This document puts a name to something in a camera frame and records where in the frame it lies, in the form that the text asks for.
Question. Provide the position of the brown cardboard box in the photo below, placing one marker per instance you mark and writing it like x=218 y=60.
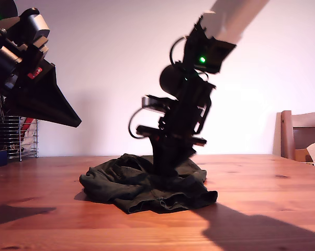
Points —
x=300 y=155

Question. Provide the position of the dark green underwear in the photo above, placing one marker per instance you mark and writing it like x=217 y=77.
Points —
x=121 y=188

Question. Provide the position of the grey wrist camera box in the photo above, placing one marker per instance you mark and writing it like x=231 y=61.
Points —
x=152 y=102
x=39 y=26

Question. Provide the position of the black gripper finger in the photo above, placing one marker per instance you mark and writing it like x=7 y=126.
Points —
x=162 y=157
x=179 y=157

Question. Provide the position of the white paper packet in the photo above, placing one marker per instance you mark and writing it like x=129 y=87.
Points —
x=29 y=141

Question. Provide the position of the red paper packet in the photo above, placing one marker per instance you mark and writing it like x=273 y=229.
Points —
x=29 y=123

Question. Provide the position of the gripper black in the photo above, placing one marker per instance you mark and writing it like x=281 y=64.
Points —
x=18 y=75

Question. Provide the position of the wooden chair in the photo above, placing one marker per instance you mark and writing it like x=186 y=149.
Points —
x=287 y=136

